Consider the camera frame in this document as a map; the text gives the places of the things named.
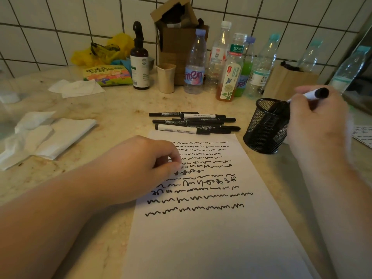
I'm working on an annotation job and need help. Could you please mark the person's left hand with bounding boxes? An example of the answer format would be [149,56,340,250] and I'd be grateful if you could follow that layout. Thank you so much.
[93,135,182,207]

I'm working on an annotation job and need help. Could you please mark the person's right hand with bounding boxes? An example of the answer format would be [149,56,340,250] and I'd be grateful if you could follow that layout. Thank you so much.
[286,85,354,172]

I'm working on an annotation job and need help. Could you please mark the white barrel marker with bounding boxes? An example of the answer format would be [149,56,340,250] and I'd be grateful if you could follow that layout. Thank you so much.
[286,87,330,103]

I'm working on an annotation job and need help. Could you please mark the black mesh pen holder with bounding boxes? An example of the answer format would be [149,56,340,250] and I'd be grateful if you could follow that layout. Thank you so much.
[243,98,291,155]

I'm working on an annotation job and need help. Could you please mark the pile of black pens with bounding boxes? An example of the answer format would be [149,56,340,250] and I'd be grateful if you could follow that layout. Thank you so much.
[148,112,241,136]

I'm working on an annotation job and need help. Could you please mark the white paper sheet fine scribbles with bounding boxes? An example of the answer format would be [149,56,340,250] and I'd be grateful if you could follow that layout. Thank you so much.
[122,130,320,279]

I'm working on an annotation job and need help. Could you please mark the person's left forearm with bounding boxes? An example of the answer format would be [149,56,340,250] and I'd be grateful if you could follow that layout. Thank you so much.
[0,171,111,279]

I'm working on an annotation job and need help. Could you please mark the person's right forearm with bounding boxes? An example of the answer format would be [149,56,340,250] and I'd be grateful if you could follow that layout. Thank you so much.
[299,159,372,279]

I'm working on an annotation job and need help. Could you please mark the zigzag scribbled paper sheet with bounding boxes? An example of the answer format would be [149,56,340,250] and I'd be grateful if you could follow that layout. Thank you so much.
[351,125,372,149]

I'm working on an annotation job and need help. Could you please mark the small cardboard box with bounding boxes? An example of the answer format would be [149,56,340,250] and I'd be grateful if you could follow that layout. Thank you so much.
[262,61,320,101]

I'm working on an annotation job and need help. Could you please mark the water bottle teal cap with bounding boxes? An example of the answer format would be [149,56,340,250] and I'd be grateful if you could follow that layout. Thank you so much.
[298,40,323,72]
[245,33,281,98]
[328,45,372,93]

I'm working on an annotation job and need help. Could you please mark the folded white napkin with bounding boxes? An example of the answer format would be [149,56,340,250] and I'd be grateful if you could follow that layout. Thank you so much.
[34,118,97,161]

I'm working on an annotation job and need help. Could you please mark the beige cup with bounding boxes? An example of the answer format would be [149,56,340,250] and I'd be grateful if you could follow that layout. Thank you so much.
[156,63,177,94]

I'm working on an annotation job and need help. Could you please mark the green soda bottle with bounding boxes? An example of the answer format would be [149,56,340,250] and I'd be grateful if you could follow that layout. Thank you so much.
[234,36,256,98]

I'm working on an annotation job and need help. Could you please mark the colourful snack packet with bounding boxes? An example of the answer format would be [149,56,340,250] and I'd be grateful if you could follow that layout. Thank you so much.
[83,64,133,87]

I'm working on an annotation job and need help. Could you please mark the flat white tissue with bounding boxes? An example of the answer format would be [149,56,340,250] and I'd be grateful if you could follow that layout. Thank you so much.
[48,79,106,98]

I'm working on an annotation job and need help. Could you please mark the brown spray bottle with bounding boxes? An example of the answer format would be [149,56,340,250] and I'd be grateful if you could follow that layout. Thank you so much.
[130,21,151,90]

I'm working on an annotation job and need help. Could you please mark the orange tea bottle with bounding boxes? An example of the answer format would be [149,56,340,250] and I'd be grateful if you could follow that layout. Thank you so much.
[215,33,248,102]

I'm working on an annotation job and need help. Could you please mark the clear bottle purple cap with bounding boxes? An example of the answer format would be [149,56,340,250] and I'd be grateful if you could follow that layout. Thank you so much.
[183,28,207,95]

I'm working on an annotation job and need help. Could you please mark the crumpled white tissue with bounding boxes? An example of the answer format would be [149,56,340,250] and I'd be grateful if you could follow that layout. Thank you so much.
[0,111,56,171]

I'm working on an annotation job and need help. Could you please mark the yellow plastic bag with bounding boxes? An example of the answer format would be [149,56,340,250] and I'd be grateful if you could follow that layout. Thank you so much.
[71,33,135,67]

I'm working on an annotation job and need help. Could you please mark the clear bottle white cap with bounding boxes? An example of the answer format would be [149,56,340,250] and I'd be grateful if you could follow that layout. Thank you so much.
[205,21,232,92]

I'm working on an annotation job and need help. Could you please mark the open cardboard box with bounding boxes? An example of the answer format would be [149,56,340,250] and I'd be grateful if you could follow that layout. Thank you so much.
[150,0,210,86]

